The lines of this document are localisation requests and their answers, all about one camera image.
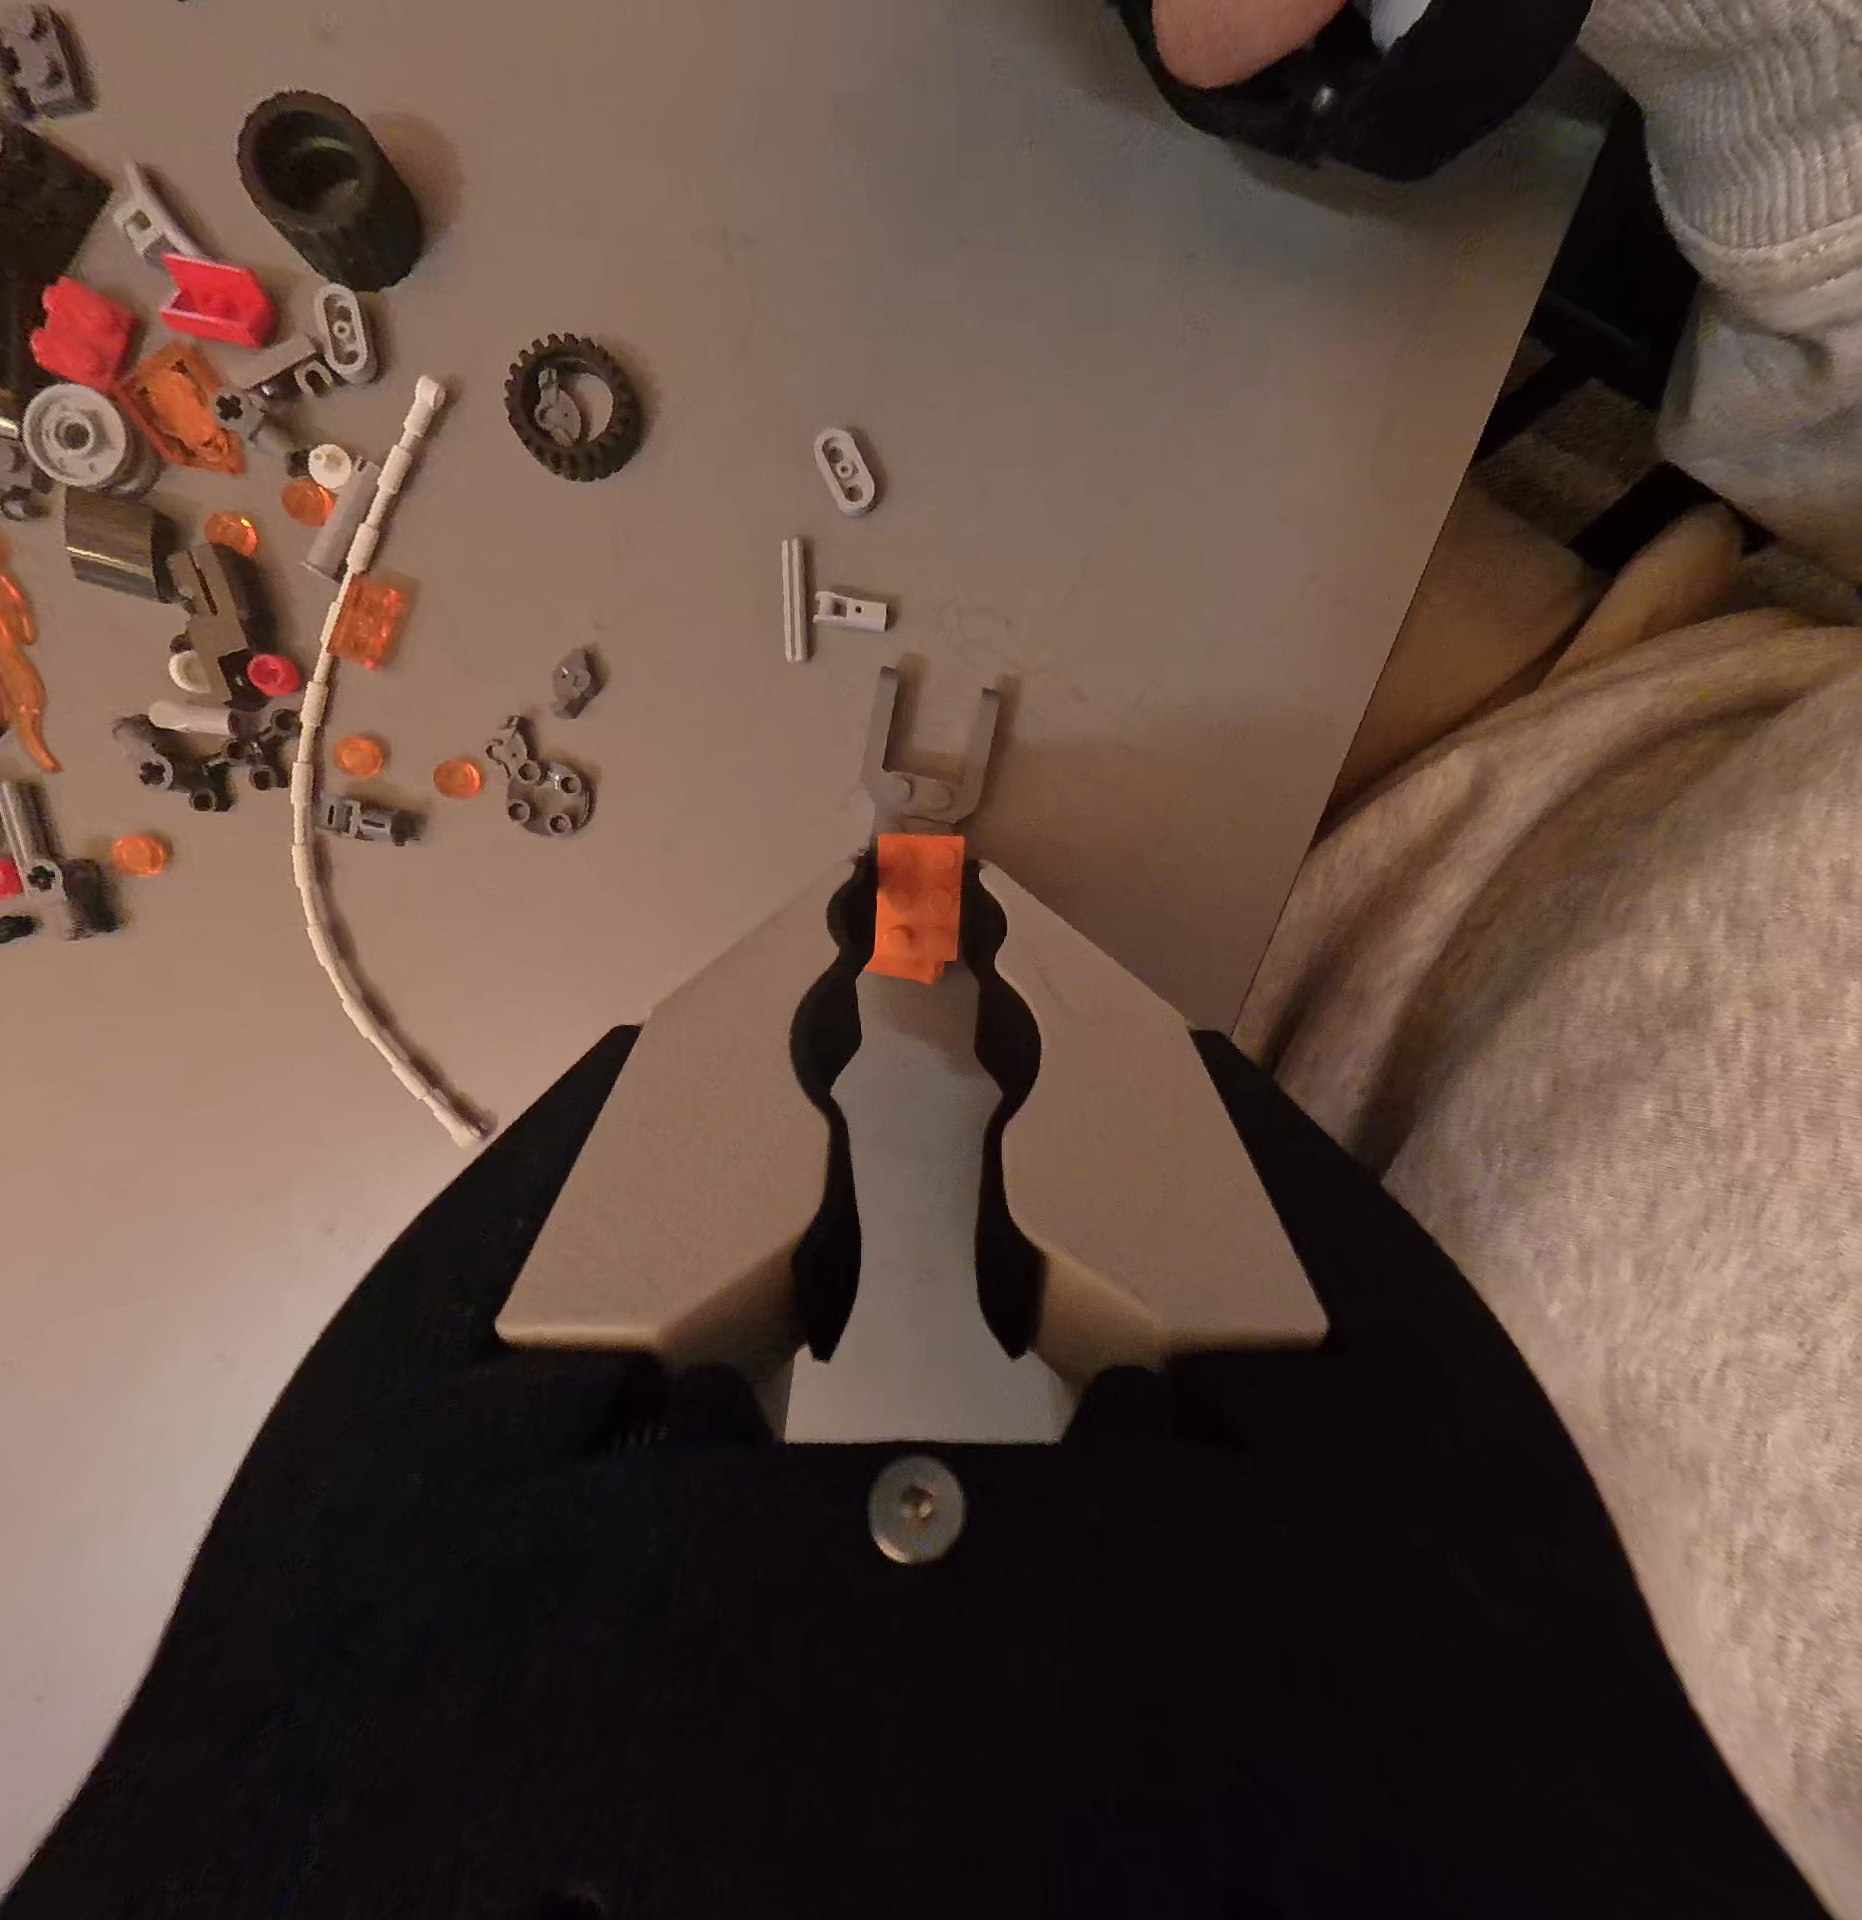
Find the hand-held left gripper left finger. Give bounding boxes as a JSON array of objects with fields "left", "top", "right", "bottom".
[{"left": 493, "top": 856, "right": 883, "bottom": 1405}]

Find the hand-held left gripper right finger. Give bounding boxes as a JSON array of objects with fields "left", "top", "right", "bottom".
[{"left": 962, "top": 858, "right": 1331, "bottom": 1390}]

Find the orange lego brick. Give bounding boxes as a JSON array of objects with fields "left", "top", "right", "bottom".
[{"left": 868, "top": 832, "right": 968, "bottom": 985}]

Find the grey lego claw piece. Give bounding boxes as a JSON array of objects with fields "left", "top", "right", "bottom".
[{"left": 853, "top": 649, "right": 1008, "bottom": 840}]

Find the person's right forearm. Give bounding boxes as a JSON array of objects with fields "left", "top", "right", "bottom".
[{"left": 1573, "top": 0, "right": 1862, "bottom": 560}]

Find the dark grey round lego plate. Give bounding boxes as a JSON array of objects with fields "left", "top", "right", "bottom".
[{"left": 484, "top": 713, "right": 598, "bottom": 840}]

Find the dark grey lego connector cluster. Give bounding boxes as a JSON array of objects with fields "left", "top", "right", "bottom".
[{"left": 112, "top": 696, "right": 306, "bottom": 814}]

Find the transparent orange square lego plate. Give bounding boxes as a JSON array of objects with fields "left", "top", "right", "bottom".
[{"left": 324, "top": 573, "right": 421, "bottom": 669}]

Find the black red lego axle assembly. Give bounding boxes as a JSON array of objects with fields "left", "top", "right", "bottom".
[{"left": 0, "top": 779, "right": 127, "bottom": 962}]

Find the black lego assembly red stud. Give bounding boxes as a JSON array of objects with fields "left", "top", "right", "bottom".
[{"left": 164, "top": 538, "right": 306, "bottom": 717}]

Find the grey lego cylinder white cap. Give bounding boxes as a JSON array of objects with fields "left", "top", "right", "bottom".
[{"left": 300, "top": 440, "right": 385, "bottom": 581}]

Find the small black lego tire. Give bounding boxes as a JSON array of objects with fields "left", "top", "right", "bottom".
[{"left": 501, "top": 331, "right": 646, "bottom": 482}]

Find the dark curved lego piece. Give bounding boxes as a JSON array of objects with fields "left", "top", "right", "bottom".
[{"left": 62, "top": 490, "right": 183, "bottom": 603}]

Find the dark grey lego axle connector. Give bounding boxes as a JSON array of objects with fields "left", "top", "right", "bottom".
[{"left": 209, "top": 335, "right": 327, "bottom": 450}]

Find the light grey lego wheel hub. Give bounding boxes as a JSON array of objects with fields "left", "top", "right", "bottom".
[{"left": 23, "top": 379, "right": 161, "bottom": 498}]

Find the red hollow lego brick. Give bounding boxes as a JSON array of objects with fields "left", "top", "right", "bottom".
[{"left": 156, "top": 252, "right": 278, "bottom": 352}]

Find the large black lego tire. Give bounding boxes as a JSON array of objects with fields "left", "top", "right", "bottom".
[{"left": 238, "top": 91, "right": 426, "bottom": 296}]

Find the red lego slope piece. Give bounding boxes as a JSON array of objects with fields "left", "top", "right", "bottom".
[{"left": 29, "top": 275, "right": 142, "bottom": 387}]

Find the black lego plate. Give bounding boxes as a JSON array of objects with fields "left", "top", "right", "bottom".
[{"left": 0, "top": 118, "right": 118, "bottom": 395}]

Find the grey studded lego plate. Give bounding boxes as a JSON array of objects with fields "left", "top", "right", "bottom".
[{"left": 0, "top": 0, "right": 94, "bottom": 125}]

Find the person's right hand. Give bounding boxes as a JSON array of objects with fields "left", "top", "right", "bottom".
[{"left": 1153, "top": 0, "right": 1347, "bottom": 87}]

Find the white lego chain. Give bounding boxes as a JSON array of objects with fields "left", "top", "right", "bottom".
[{"left": 290, "top": 376, "right": 493, "bottom": 1150}]

